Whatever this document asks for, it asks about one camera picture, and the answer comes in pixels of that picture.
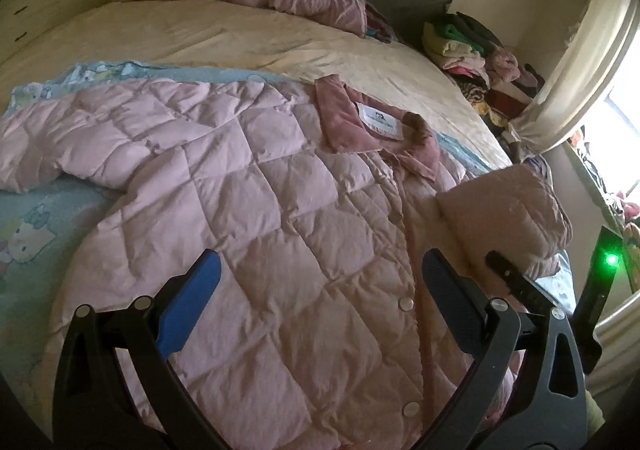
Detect pink quilted puffer jacket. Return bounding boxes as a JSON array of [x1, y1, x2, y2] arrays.
[[0, 74, 574, 450]]

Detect pile of assorted clothes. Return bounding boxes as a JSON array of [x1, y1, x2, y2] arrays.
[[422, 12, 544, 163]]

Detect light blue cartoon blanket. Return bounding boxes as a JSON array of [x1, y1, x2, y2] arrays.
[[0, 60, 576, 396]]

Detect cream window curtain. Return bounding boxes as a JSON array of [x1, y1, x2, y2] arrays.
[[512, 0, 639, 154]]

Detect cream bed sheet mattress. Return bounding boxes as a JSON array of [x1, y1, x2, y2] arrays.
[[1, 0, 510, 168]]

